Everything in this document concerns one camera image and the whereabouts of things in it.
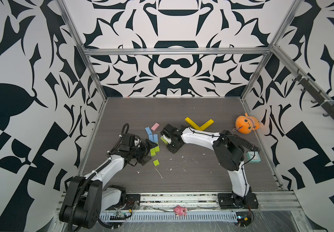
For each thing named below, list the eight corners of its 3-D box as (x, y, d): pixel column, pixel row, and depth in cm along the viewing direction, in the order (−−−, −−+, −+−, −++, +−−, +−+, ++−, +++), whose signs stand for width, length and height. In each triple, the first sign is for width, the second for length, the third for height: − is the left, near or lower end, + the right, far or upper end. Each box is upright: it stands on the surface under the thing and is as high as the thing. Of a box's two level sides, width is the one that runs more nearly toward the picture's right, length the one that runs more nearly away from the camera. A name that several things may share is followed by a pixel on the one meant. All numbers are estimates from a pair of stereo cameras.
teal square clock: (248, 162, 90) (250, 160, 88) (245, 153, 94) (247, 151, 91) (259, 162, 90) (261, 160, 88) (255, 153, 94) (258, 151, 91)
